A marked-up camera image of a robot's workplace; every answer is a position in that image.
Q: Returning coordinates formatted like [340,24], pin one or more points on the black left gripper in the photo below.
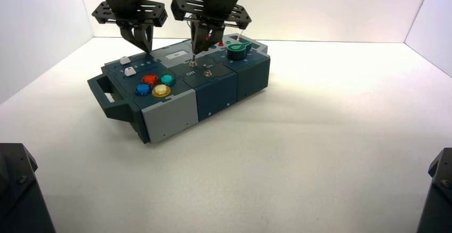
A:
[130,12]

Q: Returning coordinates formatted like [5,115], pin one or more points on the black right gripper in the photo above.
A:
[215,10]

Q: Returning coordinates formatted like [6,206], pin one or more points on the small metal toggle switch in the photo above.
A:
[193,62]
[208,72]

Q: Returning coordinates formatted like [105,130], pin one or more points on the grey blue modular control box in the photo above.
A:
[176,107]

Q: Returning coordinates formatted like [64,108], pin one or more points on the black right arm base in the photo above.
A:
[438,196]

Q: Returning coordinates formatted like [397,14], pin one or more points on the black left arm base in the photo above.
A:
[21,196]

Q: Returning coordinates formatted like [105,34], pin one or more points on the white slider knob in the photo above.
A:
[124,60]
[130,71]

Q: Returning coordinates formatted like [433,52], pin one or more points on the green rotary knob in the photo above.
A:
[239,50]

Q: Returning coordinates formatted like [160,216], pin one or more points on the orange round push button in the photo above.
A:
[150,80]

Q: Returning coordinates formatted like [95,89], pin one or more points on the teal round push button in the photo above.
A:
[168,80]

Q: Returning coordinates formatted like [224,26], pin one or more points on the blue round push button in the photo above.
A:
[143,89]

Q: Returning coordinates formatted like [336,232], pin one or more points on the yellow round push button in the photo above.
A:
[161,90]

